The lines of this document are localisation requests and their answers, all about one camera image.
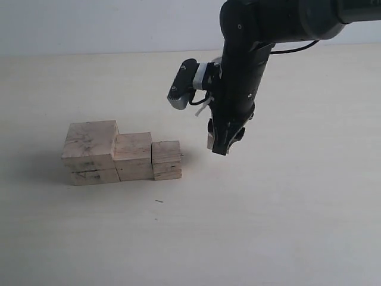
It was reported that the second largest wooden cube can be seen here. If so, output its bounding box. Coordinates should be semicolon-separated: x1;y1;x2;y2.
114;132;153;181

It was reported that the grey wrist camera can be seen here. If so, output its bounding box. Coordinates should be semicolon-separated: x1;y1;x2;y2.
167;58;220;110

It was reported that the medium small wooden cube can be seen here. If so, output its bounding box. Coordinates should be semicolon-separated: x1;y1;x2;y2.
151;141;182;181

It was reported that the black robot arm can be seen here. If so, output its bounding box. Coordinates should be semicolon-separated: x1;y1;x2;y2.
208;0;380;155

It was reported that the black cable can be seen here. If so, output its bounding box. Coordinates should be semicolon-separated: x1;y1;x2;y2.
269;40;319;55

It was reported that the smallest wooden cube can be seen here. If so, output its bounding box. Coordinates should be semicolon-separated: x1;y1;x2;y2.
207;132;214;151

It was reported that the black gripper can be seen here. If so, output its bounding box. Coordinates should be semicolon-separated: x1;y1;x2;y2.
208;39;275;156

